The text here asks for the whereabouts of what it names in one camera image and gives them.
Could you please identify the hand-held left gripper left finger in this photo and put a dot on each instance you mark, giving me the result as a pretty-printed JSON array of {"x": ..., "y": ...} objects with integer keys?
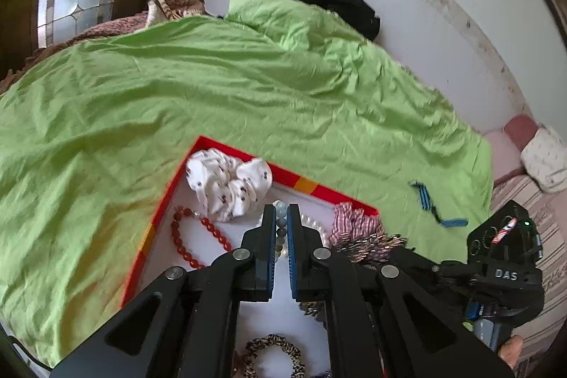
[{"x": 269, "y": 254}]

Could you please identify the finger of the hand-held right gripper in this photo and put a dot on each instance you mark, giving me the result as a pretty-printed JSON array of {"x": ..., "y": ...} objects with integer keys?
[
  {"x": 475, "y": 310},
  {"x": 438, "y": 271}
]

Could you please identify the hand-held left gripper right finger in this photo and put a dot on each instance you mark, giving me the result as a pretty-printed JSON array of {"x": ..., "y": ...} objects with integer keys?
[{"x": 291, "y": 254}]

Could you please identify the white tray with red rim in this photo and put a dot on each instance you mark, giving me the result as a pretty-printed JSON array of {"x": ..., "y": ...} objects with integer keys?
[{"x": 199, "y": 236}]

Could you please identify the white printed scrunchie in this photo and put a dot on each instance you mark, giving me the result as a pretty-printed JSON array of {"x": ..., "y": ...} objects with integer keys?
[{"x": 221, "y": 187}]

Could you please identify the person's right hand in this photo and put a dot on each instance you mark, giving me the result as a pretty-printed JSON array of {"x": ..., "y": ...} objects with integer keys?
[{"x": 511, "y": 351}]

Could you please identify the red plaid scrunchie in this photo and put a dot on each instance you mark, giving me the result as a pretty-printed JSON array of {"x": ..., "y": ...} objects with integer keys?
[{"x": 354, "y": 223}]

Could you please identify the blue striped band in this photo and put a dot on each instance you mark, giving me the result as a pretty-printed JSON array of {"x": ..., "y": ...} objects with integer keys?
[{"x": 425, "y": 201}]

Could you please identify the pink striped bed sheet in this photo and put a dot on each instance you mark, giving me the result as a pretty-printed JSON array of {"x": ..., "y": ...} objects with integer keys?
[{"x": 531, "y": 196}]

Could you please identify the leopard print scrunchie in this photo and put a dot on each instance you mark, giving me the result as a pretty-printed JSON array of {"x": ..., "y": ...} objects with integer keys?
[{"x": 265, "y": 342}]

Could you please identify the white printed pillow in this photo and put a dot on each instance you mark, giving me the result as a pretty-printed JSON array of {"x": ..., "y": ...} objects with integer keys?
[{"x": 547, "y": 161}]

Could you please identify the pink pillow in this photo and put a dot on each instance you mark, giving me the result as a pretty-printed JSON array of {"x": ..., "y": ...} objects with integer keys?
[{"x": 505, "y": 147}]

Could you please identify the green bed sheet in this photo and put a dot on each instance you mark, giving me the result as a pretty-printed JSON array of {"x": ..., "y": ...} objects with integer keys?
[{"x": 177, "y": 85}]

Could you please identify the brown fuzzy blanket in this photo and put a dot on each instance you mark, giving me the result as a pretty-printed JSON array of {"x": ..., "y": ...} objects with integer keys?
[{"x": 88, "y": 32}]

